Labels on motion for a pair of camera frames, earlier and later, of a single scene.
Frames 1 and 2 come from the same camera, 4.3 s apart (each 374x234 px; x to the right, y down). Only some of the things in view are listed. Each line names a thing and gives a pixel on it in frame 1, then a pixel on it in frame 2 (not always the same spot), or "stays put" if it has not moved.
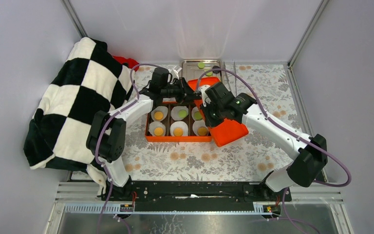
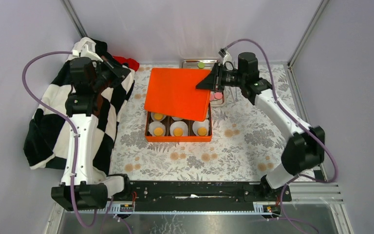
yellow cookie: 158,131 stays put
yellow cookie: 158,115 stays put
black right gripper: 209,121 → 214,80
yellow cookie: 178,131 stays put
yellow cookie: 202,131 stays put
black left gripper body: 174,90 → 105,73
